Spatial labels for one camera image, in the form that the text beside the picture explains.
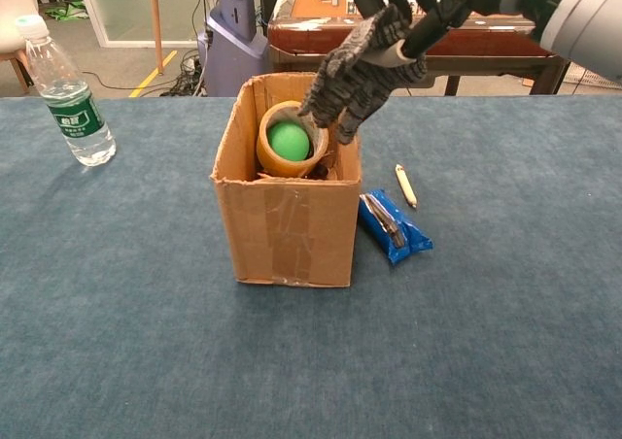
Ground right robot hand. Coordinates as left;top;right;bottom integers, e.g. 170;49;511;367
348;0;536;69

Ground gray striped knit glove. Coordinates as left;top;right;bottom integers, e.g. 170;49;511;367
297;4;429;146

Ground blue snack packet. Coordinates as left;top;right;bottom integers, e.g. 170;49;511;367
358;188;434;268

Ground blue gray robot base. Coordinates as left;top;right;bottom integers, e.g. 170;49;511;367
196;0;271;98

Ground cardboard box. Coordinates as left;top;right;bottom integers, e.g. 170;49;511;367
209;72;363;288

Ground face-up mahjong tile row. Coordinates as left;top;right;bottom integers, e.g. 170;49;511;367
345;0;424;16

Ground brown mahjong table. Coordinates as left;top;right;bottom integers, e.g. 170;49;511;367
266;0;572;96

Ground white plastic basket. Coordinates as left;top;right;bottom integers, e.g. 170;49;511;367
566;62;622;90

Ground short wooden pencil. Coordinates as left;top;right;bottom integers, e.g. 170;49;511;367
395;163;419;210

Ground green ball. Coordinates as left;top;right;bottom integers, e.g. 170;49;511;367
267;120;312;162

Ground yellow packing tape roll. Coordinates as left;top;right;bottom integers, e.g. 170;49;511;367
256;100;330;179

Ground wooden pole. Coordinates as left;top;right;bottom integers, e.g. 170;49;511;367
148;0;165;76

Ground green sheet on floor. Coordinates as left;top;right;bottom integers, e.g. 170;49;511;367
46;0;91;22

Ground clear water bottle green label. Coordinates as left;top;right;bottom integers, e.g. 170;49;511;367
14;14;118;168

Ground beige chair wooden legs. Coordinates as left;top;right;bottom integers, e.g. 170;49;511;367
0;0;40;95

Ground blue table cloth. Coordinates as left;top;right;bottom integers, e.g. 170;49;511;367
0;94;622;439

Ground black floor cable bundle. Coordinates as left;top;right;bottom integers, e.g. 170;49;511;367
159;45;210;98

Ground white glass door frame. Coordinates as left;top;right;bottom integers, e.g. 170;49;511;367
72;0;205;50

